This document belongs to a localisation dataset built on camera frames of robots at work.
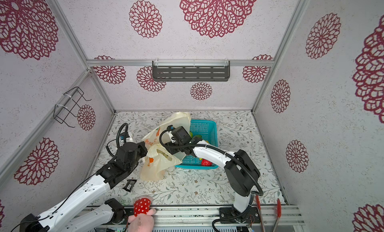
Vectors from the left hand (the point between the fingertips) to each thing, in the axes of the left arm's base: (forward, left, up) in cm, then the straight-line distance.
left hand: (145, 144), depth 79 cm
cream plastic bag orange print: (-9, -8, 0) cm, 12 cm away
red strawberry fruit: (-4, -33, -14) cm, 36 cm away
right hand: (+4, -11, -5) cm, 13 cm away
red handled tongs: (-28, -68, -16) cm, 75 cm away
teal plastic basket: (+21, -37, -16) cm, 46 cm away
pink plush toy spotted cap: (-33, -2, -11) cm, 35 cm away
